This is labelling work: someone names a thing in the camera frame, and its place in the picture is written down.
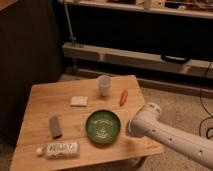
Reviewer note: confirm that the green ceramic bowl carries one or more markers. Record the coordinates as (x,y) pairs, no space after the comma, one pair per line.
(103,126)

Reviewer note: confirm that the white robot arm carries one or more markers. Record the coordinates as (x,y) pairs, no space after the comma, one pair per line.
(146,123)

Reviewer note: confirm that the clear plastic cup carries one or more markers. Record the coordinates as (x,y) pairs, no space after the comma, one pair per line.
(104,83)

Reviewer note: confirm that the orange carrot toy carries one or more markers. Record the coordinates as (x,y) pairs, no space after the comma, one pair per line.
(123,97)

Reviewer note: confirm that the white sponge block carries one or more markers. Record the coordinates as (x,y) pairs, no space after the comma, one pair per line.
(79,101)

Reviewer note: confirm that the wooden table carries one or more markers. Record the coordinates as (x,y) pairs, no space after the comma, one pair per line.
(53,99)

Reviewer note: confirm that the metal stand pole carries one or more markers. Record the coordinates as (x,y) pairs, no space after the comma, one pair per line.
(72,37)

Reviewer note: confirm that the grey rectangular block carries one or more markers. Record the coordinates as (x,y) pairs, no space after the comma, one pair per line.
(55,127)

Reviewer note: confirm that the wooden shelf rack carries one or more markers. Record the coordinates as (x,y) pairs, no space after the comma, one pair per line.
(122,34)

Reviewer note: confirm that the plastic water bottle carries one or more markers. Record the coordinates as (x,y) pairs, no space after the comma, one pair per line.
(58,150)

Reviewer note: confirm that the black handle on shelf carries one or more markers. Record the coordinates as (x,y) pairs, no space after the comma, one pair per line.
(176,60)

